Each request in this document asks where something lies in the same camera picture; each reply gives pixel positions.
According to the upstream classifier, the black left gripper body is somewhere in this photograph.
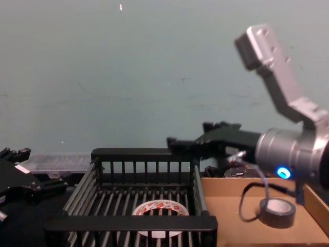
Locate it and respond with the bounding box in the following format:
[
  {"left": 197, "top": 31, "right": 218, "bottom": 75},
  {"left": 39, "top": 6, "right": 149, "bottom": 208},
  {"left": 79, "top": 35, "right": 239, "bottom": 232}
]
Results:
[{"left": 0, "top": 157, "right": 42, "bottom": 206}]

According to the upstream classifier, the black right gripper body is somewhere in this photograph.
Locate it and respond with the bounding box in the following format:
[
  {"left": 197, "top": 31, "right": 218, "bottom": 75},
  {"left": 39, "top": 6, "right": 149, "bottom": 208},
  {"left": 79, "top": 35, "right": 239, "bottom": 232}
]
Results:
[{"left": 194, "top": 129, "right": 262, "bottom": 162}]

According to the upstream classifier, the roll of white tape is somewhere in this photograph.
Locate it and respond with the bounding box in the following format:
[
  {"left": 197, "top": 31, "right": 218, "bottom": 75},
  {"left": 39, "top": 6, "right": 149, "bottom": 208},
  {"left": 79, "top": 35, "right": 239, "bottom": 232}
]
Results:
[{"left": 132, "top": 201, "right": 190, "bottom": 239}]

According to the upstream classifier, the roll of silver tape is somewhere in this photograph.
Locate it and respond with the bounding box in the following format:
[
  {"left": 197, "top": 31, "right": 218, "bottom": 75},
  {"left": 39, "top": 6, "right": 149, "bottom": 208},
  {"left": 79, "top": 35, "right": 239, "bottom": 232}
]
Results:
[{"left": 259, "top": 197, "right": 297, "bottom": 229}]

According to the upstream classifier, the clear plastic case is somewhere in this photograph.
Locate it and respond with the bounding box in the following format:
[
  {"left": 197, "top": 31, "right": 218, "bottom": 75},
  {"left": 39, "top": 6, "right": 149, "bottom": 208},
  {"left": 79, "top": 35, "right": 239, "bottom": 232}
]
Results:
[{"left": 19, "top": 153, "right": 91, "bottom": 179}]

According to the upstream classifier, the black table cloth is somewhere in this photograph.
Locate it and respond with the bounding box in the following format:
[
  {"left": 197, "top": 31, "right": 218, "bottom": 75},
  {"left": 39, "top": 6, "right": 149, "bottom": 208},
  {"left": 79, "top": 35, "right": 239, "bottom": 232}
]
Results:
[{"left": 0, "top": 168, "right": 78, "bottom": 247}]

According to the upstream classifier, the shallow brown cardboard tray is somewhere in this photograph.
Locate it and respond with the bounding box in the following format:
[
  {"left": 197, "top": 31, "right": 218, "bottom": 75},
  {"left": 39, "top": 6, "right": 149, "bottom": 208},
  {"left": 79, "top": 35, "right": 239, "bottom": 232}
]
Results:
[{"left": 199, "top": 175, "right": 329, "bottom": 247}]

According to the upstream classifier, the black rack with steel bars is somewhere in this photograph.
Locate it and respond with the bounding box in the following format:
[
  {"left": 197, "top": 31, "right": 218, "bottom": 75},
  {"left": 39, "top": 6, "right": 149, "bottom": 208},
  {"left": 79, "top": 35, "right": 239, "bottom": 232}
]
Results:
[{"left": 43, "top": 148, "right": 218, "bottom": 247}]

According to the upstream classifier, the black corded tool red switch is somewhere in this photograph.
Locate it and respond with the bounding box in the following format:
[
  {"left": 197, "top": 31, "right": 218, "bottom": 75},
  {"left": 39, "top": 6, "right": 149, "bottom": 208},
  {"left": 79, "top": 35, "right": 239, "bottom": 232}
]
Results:
[{"left": 205, "top": 148, "right": 261, "bottom": 179}]

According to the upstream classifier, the right gripper thin dark cable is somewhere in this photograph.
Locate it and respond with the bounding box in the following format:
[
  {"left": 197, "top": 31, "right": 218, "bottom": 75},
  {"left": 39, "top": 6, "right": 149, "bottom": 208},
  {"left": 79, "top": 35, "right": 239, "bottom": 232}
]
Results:
[{"left": 238, "top": 151, "right": 305, "bottom": 223}]

